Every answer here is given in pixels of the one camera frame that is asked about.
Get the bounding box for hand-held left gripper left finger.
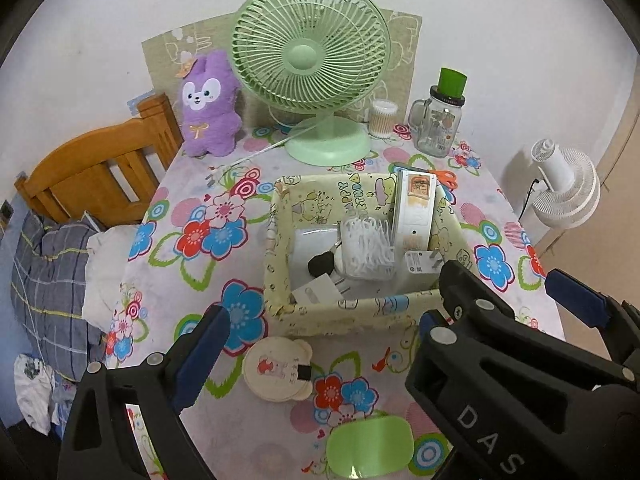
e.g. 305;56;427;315
56;302;232;480

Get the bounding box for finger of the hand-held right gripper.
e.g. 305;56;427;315
545;269;640;376
404;259;640;480

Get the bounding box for white power adapter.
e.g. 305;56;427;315
400;249;443;291
291;276;351;307

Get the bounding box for beige printed fabric basket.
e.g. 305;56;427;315
262;172;473;338

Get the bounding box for grey remote control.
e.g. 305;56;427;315
390;169;436;253

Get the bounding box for beige bear-shaped case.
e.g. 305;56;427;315
242;337;315;403

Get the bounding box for floral tablecloth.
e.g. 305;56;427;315
102;122;566;480

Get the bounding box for black round plug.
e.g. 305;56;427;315
306;252;335;277

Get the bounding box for white clip fan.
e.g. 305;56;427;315
530;140;601;231

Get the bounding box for beige wooden cabinet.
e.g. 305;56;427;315
535;105;640;361

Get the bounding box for light green plastic case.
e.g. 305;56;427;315
325;416;416;480

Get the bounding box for orange scissors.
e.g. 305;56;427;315
427;170;458;190

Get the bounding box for white patterned cloth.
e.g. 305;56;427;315
12;355;56;436

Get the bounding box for blue plaid bedding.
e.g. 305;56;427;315
10;210;108;381

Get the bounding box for glass jar mug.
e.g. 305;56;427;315
407;86;467;157

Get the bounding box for cotton swab container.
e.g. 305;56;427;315
368;100;399;137

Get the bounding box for purple plush toy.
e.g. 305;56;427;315
176;50;242;157

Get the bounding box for green plastic cup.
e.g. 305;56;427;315
438;67;468;98

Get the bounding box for green desk fan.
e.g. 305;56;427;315
231;0;392;167

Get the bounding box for black fan cable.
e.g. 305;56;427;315
517;177;541;221

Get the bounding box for white fan power cord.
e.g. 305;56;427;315
205;119;321;188

